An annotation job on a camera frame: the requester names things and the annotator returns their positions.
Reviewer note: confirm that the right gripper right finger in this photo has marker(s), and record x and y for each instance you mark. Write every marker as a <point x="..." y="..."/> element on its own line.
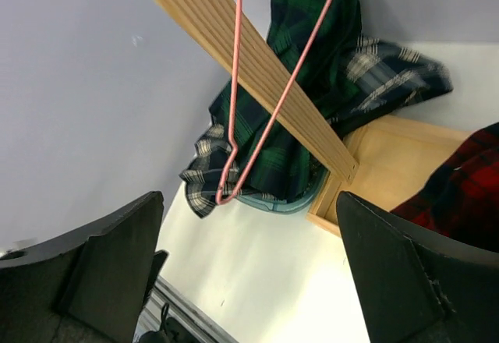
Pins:
<point x="413" y="284"/>

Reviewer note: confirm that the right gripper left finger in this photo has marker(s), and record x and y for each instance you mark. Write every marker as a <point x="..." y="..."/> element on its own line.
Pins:
<point x="87" y="285"/>

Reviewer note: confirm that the red plaid skirt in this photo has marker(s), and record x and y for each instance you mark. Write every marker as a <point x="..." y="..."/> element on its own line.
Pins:
<point x="460" y="199"/>

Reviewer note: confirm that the pink hanger of green skirt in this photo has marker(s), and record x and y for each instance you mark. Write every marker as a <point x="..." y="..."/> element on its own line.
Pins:
<point x="233" y="99"/>

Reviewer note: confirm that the navy white plaid skirt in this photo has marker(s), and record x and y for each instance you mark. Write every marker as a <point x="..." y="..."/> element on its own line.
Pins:
<point x="370" y="80"/>

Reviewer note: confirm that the green plaid skirt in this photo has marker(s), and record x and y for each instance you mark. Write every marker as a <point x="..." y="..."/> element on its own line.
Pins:
<point x="308" y="66"/>

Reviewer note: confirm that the wooden clothes rack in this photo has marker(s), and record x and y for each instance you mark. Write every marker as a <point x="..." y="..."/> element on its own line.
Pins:
<point x="385" y="161"/>

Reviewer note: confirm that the blue plastic basin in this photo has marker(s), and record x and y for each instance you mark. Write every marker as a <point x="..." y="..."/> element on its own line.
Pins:
<point x="272" y="205"/>

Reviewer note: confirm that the aluminium rail base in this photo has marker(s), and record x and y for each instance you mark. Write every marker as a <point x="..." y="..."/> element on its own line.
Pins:
<point x="168" y="316"/>

